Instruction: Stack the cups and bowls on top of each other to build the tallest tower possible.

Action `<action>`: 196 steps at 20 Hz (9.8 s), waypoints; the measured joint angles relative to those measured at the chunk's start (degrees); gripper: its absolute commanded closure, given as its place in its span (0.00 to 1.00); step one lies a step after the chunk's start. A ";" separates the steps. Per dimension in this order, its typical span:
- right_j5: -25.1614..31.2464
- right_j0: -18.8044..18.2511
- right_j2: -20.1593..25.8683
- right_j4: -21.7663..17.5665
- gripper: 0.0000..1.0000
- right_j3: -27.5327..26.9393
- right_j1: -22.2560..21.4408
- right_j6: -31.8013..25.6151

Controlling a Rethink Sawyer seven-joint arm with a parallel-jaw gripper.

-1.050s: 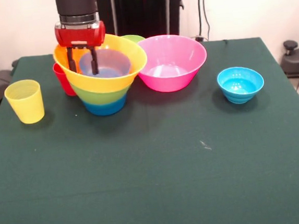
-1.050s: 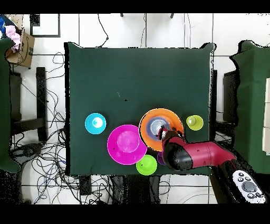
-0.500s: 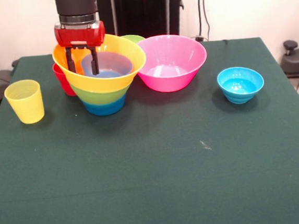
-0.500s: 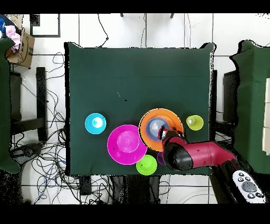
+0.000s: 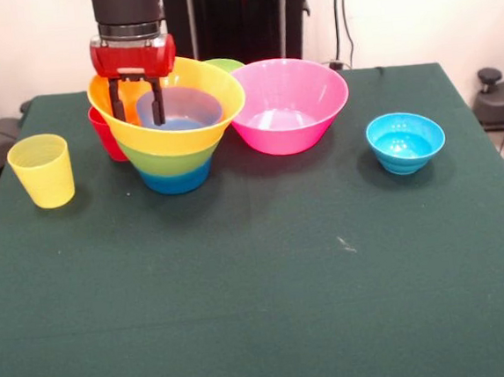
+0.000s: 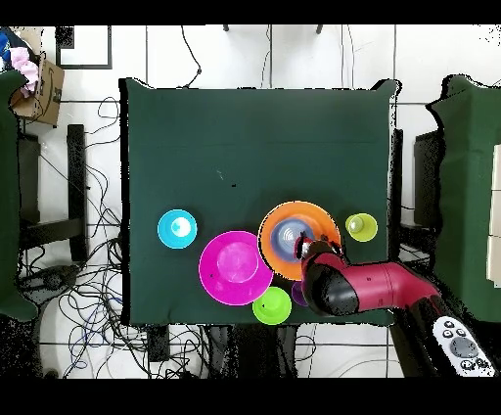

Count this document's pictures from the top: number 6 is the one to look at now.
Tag orange plastic bowl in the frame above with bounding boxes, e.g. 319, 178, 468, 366
257, 200, 342, 282

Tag purple plastic cup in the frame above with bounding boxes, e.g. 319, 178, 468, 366
291, 280, 310, 307

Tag pink plastic bowl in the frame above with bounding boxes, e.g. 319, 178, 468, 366
198, 230, 274, 307

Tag light blue plastic bowl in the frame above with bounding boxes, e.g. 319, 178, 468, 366
157, 208, 199, 251

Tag yellow plastic cup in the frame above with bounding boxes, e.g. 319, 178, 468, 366
344, 211, 380, 243

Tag small green plastic bowl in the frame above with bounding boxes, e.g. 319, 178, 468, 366
251, 286, 294, 326

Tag dark green tablecloth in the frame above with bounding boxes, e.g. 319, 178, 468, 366
118, 76, 401, 327

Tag green covered side table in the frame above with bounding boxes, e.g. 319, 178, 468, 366
426, 73, 501, 330
0, 69, 38, 322

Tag black power strip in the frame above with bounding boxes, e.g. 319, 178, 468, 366
147, 324, 170, 363

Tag white panel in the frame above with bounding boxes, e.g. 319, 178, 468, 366
485, 143, 501, 289

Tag black floor stand base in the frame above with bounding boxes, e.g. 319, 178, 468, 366
19, 263, 81, 299

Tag cardboard box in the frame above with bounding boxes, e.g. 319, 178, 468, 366
10, 58, 66, 127

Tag pink cloth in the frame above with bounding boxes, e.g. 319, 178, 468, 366
8, 46, 40, 98

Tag blue fabric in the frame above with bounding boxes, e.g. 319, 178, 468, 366
0, 31, 14, 61

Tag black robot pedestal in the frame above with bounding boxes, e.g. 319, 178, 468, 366
201, 323, 300, 379

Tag black side frame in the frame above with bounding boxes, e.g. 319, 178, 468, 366
413, 130, 443, 228

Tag tangle of floor cables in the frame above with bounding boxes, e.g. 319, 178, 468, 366
15, 96, 208, 379

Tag black floor cable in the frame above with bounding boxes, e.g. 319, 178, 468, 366
179, 24, 204, 89

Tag black leg frame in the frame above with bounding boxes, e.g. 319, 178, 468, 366
17, 123, 89, 263

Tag black square frame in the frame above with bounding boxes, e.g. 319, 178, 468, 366
54, 24, 114, 70

